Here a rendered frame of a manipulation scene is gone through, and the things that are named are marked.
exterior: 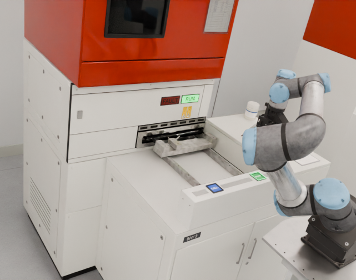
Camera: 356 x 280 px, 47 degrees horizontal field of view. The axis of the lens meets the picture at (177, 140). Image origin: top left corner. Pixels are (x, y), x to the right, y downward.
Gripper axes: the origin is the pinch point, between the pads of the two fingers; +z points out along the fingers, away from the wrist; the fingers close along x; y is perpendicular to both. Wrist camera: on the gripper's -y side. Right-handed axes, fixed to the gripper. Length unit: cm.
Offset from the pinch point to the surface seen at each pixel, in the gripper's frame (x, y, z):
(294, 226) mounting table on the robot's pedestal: -6.3, -21.1, 28.7
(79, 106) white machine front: 62, 59, -1
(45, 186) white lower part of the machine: 66, 87, 60
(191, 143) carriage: 1, 48, 23
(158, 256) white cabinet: 46, 4, 47
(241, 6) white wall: -170, 207, -21
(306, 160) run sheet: -37.1, 2.4, 13.8
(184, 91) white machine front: 4, 59, -4
